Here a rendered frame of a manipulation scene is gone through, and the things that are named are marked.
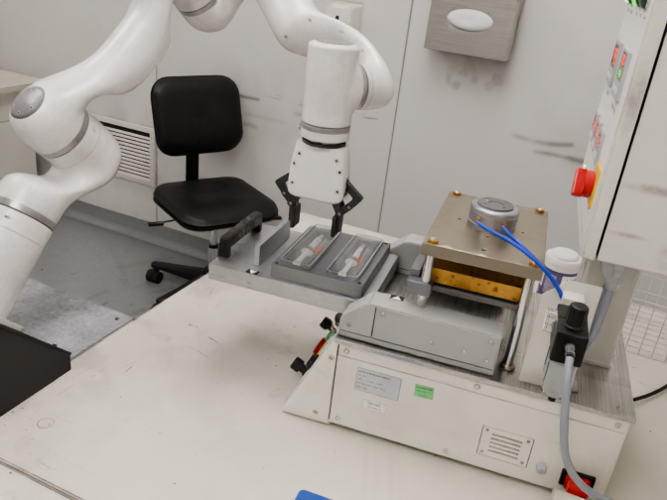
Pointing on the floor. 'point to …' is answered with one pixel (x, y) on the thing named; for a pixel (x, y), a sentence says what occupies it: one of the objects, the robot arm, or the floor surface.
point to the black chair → (198, 100)
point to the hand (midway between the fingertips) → (315, 222)
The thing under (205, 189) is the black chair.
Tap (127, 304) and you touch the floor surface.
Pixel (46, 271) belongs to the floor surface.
